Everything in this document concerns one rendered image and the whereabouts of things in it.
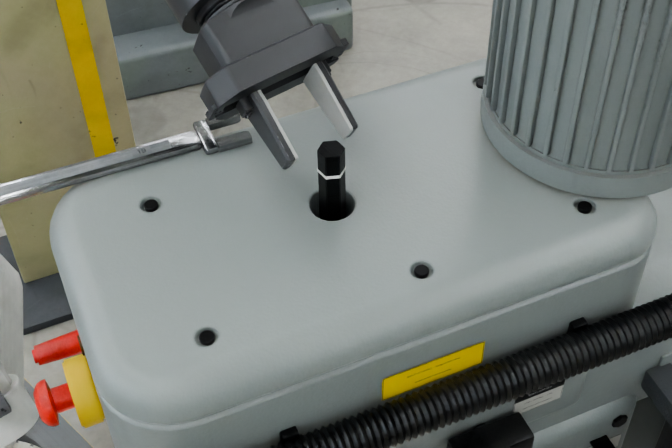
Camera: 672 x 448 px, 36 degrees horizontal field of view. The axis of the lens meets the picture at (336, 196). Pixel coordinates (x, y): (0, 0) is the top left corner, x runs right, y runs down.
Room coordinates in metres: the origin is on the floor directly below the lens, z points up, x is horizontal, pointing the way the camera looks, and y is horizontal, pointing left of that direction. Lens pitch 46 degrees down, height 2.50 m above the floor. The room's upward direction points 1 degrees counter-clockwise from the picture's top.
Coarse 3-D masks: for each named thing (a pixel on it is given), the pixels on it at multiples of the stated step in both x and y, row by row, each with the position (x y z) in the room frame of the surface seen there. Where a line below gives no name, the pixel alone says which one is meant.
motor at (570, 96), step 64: (512, 0) 0.65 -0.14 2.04; (576, 0) 0.60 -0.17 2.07; (640, 0) 0.59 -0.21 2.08; (512, 64) 0.64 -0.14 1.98; (576, 64) 0.60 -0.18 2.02; (640, 64) 0.58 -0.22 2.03; (512, 128) 0.63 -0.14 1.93; (576, 128) 0.59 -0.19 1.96; (640, 128) 0.58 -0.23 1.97; (576, 192) 0.59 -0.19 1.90; (640, 192) 0.58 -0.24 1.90
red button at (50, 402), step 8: (40, 384) 0.49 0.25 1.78; (64, 384) 0.50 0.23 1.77; (40, 392) 0.48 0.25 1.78; (48, 392) 0.48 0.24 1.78; (56, 392) 0.49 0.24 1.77; (64, 392) 0.49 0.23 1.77; (40, 400) 0.48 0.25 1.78; (48, 400) 0.48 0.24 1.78; (56, 400) 0.48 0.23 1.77; (64, 400) 0.48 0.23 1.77; (72, 400) 0.48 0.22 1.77; (40, 408) 0.47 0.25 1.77; (48, 408) 0.47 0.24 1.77; (56, 408) 0.48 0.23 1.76; (64, 408) 0.48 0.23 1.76; (72, 408) 0.48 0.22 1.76; (40, 416) 0.47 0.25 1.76; (48, 416) 0.47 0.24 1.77; (56, 416) 0.47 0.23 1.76; (48, 424) 0.47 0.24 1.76; (56, 424) 0.47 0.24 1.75
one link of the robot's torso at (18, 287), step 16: (0, 256) 0.76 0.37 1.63; (0, 272) 0.74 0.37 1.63; (16, 272) 0.77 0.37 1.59; (0, 288) 0.73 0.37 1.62; (16, 288) 0.75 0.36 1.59; (0, 304) 0.71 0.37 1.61; (16, 304) 0.74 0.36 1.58; (0, 320) 0.70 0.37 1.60; (16, 320) 0.72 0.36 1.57; (0, 336) 0.69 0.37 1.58; (16, 336) 0.71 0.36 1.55; (0, 352) 0.68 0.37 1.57; (16, 352) 0.70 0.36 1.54; (16, 368) 0.69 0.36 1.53
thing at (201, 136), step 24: (216, 120) 0.68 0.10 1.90; (240, 120) 0.69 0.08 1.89; (144, 144) 0.65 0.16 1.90; (168, 144) 0.65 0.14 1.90; (192, 144) 0.65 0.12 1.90; (216, 144) 0.65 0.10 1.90; (240, 144) 0.65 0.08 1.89; (72, 168) 0.62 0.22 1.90; (96, 168) 0.62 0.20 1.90; (120, 168) 0.63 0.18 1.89; (0, 192) 0.60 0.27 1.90; (24, 192) 0.60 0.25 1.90
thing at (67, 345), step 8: (64, 336) 0.59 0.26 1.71; (72, 336) 0.59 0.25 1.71; (40, 344) 0.58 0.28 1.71; (48, 344) 0.58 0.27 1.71; (56, 344) 0.58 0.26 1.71; (64, 344) 0.58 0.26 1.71; (72, 344) 0.58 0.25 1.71; (32, 352) 0.58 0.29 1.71; (40, 352) 0.58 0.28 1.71; (48, 352) 0.58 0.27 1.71; (56, 352) 0.58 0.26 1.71; (64, 352) 0.58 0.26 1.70; (72, 352) 0.58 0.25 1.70; (80, 352) 0.58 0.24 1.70; (40, 360) 0.57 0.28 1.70; (48, 360) 0.57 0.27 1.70; (56, 360) 0.58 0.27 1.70
